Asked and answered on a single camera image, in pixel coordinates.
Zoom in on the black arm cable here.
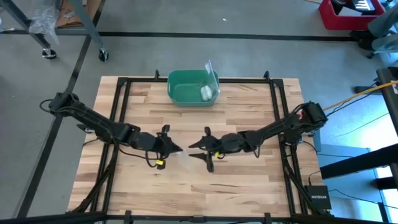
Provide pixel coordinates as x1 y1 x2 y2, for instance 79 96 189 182
118 144 162 169
248 141 262 159

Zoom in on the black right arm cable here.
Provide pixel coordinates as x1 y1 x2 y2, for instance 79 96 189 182
248 141 262 159

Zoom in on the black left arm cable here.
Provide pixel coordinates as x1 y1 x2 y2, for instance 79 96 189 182
118 144 162 169

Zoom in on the person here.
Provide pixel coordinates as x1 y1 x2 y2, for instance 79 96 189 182
351 9 398 60

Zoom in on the black metal beam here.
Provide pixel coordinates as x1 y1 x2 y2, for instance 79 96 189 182
320 143 398 180

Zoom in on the red plastic bin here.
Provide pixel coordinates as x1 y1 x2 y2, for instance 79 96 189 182
318 0 386 31

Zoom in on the white bandage roll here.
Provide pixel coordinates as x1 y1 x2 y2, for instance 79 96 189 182
200 85 214 102

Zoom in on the clear plastic bag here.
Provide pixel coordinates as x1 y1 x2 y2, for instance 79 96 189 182
200 59 221 103
175 148 205 172

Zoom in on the green plastic bin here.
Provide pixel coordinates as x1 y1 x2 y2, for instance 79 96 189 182
167 69 220 108

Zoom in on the grey metal wheeled rack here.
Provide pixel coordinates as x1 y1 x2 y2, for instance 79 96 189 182
0 0 109 62

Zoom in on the upright clear plastic bag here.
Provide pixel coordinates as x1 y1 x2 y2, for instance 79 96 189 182
200 59 221 103

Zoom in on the black metal table frame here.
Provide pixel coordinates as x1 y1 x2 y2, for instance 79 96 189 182
67 70 330 224

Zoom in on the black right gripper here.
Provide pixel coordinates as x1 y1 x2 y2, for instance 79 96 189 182
188 126 247 174

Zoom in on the black Netgear box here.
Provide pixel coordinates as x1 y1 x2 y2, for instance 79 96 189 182
303 185 332 211

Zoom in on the clear plastic wrap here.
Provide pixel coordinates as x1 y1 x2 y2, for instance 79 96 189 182
29 0 60 44

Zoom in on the brown cardboard box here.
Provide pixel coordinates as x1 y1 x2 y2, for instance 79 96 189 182
55 0 103 29

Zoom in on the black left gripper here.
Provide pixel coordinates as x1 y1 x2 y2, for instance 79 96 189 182
154 124 184 170

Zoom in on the yellow cable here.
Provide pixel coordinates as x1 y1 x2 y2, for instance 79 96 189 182
323 80 398 111

